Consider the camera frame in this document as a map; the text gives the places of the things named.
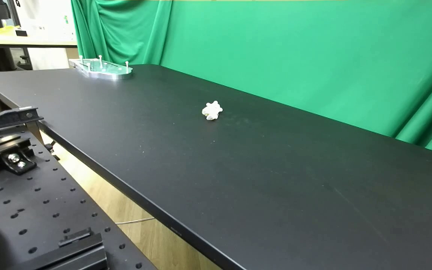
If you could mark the black perforated breadboard base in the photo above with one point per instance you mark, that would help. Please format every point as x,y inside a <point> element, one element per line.
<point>37,211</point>

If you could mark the black metal rail bracket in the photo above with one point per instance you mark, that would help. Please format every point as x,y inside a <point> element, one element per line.
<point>7,121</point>

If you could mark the green fabric backdrop curtain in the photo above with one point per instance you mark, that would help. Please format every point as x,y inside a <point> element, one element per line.
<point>301,55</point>

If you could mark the black mount block with bolt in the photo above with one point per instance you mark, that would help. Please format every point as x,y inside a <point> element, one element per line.
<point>19,161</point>

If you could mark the small white toy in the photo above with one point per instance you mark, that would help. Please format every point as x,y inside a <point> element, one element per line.
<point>212,110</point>

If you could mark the green plate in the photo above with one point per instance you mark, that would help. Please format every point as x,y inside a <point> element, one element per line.
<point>103,68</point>

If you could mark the white cabinet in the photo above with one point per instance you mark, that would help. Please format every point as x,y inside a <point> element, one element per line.
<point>46,17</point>

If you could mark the light wooden desk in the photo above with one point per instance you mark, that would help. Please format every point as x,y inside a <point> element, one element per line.
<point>7,38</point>

